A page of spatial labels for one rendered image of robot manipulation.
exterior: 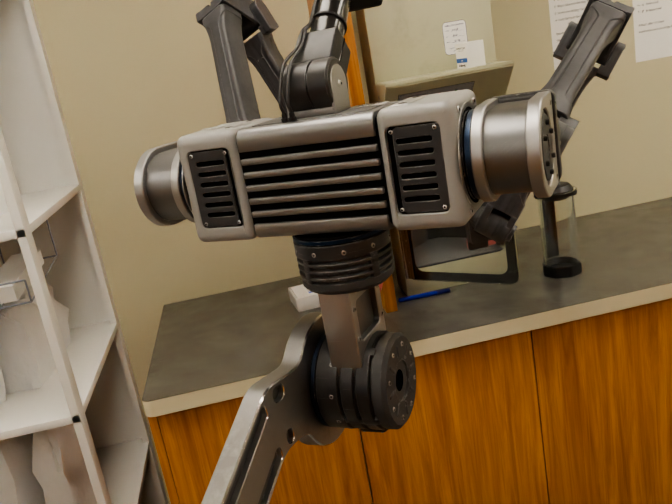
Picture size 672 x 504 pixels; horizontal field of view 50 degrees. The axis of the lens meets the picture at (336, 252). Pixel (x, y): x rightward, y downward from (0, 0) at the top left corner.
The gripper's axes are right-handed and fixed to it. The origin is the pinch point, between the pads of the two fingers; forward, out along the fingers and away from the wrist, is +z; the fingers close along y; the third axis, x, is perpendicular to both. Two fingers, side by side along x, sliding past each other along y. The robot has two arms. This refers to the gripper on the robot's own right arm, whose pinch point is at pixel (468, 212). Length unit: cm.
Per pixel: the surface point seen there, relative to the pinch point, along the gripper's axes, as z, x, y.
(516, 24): 65, -45, 40
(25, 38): 65, 100, 61
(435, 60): 22.5, -4.2, 34.6
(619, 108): 65, -77, 7
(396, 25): 22, 4, 45
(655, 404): -4, -41, -59
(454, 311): 5.6, 5.2, -25.4
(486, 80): 13.7, -13.4, 27.9
